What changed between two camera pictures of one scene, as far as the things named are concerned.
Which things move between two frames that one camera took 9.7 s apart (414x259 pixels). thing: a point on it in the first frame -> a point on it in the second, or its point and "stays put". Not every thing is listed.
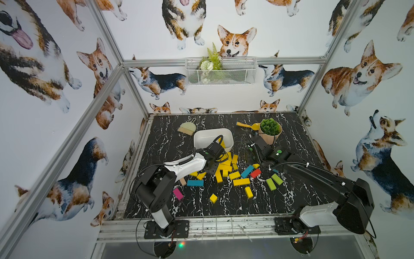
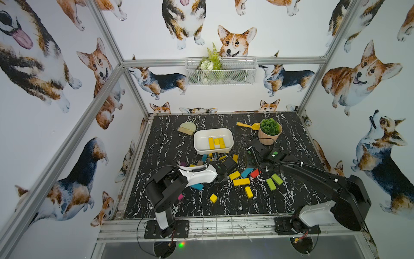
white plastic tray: x=203 y=137 stays put
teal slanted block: x=247 y=171 stays put
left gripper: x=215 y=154 -> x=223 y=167
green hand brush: x=188 y=128 stays put
